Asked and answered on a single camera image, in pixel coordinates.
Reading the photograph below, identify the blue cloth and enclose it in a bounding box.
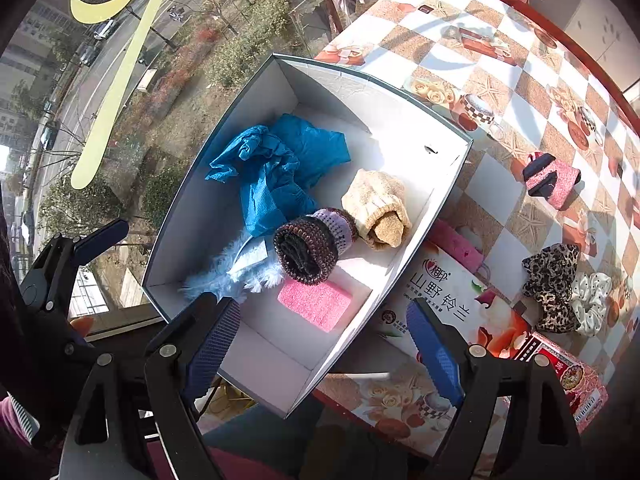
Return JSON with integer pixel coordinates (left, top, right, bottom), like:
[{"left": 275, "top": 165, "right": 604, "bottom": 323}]
[{"left": 204, "top": 113, "right": 351, "bottom": 238}]

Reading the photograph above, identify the pink fuzzy cloth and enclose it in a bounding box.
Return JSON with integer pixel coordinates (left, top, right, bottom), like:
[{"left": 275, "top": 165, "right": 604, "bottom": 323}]
[{"left": 429, "top": 220, "right": 486, "bottom": 275}]

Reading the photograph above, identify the leopard print scrunchie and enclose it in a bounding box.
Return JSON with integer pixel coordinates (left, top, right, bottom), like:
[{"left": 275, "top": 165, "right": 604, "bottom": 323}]
[{"left": 521, "top": 243, "right": 581, "bottom": 334}]

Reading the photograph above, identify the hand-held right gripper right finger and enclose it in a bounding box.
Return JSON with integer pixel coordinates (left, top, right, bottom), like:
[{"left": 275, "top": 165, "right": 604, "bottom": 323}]
[{"left": 406, "top": 297, "right": 586, "bottom": 480}]

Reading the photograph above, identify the light blue feathery scrunchie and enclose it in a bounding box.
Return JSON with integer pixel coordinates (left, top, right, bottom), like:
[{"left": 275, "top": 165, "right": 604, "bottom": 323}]
[{"left": 180, "top": 227, "right": 286, "bottom": 303}]

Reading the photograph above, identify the pink sponge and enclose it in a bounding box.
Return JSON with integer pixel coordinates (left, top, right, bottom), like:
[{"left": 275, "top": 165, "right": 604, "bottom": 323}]
[{"left": 276, "top": 279, "right": 357, "bottom": 333}]

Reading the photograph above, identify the pink and navy knit band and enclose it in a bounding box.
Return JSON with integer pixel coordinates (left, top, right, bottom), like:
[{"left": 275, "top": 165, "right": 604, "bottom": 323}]
[{"left": 521, "top": 151, "right": 582, "bottom": 211}]

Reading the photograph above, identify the beige knit sock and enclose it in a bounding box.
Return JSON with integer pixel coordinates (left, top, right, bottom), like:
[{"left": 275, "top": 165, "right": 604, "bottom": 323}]
[{"left": 341, "top": 170, "right": 413, "bottom": 252}]

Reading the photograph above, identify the red patterned carton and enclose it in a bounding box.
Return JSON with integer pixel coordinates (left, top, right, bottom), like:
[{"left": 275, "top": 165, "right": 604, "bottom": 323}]
[{"left": 510, "top": 330, "right": 610, "bottom": 433}]

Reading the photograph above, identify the white polka dot scrunchie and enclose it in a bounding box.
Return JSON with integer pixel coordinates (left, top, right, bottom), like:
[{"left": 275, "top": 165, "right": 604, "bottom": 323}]
[{"left": 570, "top": 272, "right": 613, "bottom": 337}]

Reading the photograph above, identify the dark purple knit sock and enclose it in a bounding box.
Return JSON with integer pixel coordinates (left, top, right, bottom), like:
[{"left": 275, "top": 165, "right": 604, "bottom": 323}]
[{"left": 273, "top": 207, "right": 360, "bottom": 286}]

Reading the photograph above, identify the checkered printed tablecloth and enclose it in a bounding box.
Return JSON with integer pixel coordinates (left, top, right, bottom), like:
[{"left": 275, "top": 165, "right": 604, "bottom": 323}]
[{"left": 312, "top": 0, "right": 640, "bottom": 461}]

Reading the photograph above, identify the yellow window decal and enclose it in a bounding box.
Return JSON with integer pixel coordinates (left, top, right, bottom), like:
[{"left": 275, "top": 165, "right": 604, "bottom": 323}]
[{"left": 69, "top": 0, "right": 183, "bottom": 191}]

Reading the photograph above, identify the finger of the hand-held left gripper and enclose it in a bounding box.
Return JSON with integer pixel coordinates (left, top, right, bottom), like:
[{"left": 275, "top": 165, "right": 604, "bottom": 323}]
[{"left": 74, "top": 218, "right": 130, "bottom": 264}]

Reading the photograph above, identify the white cardboard box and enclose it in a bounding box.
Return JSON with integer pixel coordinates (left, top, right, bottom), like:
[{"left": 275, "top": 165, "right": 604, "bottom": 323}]
[{"left": 141, "top": 52, "right": 473, "bottom": 420}]

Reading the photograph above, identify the person's left forearm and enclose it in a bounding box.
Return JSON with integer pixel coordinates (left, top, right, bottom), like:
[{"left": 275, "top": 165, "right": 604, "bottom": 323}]
[{"left": 0, "top": 395, "right": 41, "bottom": 461}]

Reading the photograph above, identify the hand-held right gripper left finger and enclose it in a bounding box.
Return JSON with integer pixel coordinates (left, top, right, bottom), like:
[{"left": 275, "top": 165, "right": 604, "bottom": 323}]
[{"left": 59, "top": 292, "right": 242, "bottom": 480}]

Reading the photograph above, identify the white floral printed carton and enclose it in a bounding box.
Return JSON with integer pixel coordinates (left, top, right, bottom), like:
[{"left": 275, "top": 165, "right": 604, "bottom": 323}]
[{"left": 372, "top": 240, "right": 533, "bottom": 361}]

